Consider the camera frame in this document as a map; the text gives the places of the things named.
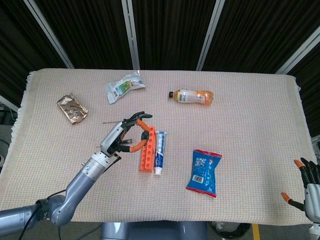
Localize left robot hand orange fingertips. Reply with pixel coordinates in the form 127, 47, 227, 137
99, 111, 153, 159

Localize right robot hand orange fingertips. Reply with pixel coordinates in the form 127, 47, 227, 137
280, 157, 320, 225

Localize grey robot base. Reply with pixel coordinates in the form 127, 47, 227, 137
99, 221, 210, 240

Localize orange plastic holder block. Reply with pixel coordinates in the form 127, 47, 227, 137
138, 126, 157, 173

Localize gold red foil packet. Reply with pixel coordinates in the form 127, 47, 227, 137
56, 92, 89, 125

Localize silver white snack pouch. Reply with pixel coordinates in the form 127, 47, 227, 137
104, 70, 147, 105

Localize white blue toothpaste tube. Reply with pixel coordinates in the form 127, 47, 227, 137
153, 130, 168, 176

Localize orange drink plastic bottle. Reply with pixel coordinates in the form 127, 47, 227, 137
168, 88, 215, 107

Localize blue red snack bag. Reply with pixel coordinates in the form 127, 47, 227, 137
185, 149, 223, 199

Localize beige woven tablecloth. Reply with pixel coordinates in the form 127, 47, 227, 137
0, 67, 320, 227

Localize black pleated curtain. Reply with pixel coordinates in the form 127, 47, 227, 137
0, 0, 320, 137

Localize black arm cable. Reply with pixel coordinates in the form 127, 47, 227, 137
18, 152, 123, 240

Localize white metal frame post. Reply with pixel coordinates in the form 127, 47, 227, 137
23, 0, 75, 69
196, 0, 226, 71
121, 0, 141, 70
275, 32, 320, 75

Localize white metal frame bar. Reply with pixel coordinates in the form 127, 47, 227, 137
0, 94, 20, 113

